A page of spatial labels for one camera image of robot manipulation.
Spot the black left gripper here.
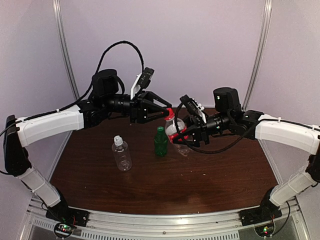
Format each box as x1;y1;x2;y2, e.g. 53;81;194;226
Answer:
102;89;172;124

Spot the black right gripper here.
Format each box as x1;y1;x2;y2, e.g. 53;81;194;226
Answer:
170;111;233;148

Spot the red label cola bottle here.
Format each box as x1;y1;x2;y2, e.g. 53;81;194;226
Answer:
164;115;190;157

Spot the red bottle cap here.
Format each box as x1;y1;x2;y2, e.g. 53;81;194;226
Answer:
164;108;175;121

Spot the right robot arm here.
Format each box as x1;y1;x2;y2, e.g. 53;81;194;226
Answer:
172;87;320;221

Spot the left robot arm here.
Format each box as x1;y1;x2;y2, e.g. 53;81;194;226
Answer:
3;67;172;222

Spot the green plastic bottle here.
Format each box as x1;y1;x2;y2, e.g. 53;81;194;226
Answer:
154;126;168;157

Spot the clear bottle white cap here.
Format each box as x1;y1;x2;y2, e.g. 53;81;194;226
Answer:
111;135;132;172

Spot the right circuit board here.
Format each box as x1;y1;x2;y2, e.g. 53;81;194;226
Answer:
254;225;275;237

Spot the circuit board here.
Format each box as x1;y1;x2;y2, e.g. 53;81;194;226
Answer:
53;223;74;238
254;225;275;237

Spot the left circuit board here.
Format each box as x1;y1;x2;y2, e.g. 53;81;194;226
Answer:
53;223;74;238

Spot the right black braided cable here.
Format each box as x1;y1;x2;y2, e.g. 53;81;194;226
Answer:
174;112;248;154

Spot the black braided cable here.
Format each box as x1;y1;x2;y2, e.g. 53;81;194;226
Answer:
174;112;248;154
0;41;146;176

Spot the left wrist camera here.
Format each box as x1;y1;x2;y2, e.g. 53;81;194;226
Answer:
130;67;155;100

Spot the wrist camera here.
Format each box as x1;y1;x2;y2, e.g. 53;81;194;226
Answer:
130;67;155;100
180;95;207;124

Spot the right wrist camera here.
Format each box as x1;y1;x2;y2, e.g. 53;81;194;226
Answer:
180;95;207;124

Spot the left black braided cable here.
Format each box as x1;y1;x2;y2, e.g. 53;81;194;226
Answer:
0;41;146;176

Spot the front aluminium rail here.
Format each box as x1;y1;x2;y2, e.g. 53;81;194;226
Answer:
24;197;305;240

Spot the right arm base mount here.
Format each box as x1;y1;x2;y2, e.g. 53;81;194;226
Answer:
239;206;282;226

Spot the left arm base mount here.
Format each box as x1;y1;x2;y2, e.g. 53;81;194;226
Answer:
45;208;89;227

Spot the left aluminium frame post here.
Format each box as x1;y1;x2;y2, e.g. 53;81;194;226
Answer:
52;0;80;100

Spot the aluminium frame post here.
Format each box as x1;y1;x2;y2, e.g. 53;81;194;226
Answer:
242;0;273;110
52;0;80;100

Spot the right aluminium frame post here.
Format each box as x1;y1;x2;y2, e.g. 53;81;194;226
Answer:
242;0;273;110

